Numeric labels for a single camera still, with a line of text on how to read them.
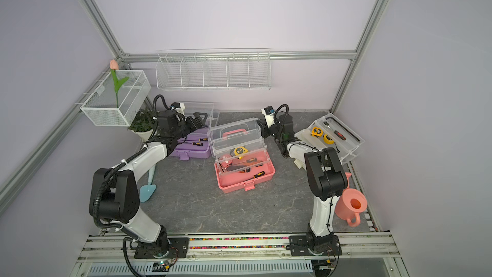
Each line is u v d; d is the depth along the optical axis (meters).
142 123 0.91
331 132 0.96
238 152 0.89
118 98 0.83
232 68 1.01
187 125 0.79
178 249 0.73
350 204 0.73
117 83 0.85
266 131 0.86
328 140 0.96
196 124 0.81
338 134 0.95
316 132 0.99
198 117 0.81
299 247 0.73
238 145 0.88
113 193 0.46
